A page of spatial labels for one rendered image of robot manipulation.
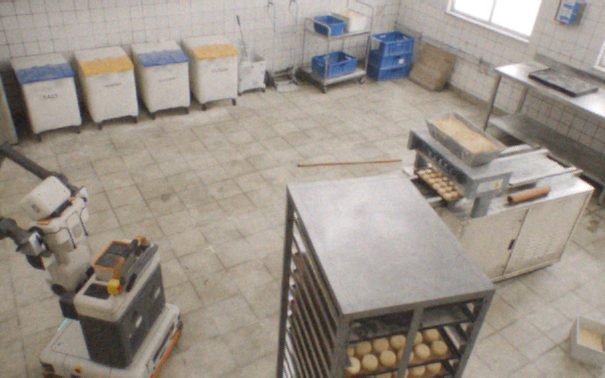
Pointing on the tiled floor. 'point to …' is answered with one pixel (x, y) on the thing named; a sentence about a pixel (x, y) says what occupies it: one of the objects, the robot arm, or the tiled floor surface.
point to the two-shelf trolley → (327, 52)
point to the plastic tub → (590, 341)
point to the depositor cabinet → (519, 225)
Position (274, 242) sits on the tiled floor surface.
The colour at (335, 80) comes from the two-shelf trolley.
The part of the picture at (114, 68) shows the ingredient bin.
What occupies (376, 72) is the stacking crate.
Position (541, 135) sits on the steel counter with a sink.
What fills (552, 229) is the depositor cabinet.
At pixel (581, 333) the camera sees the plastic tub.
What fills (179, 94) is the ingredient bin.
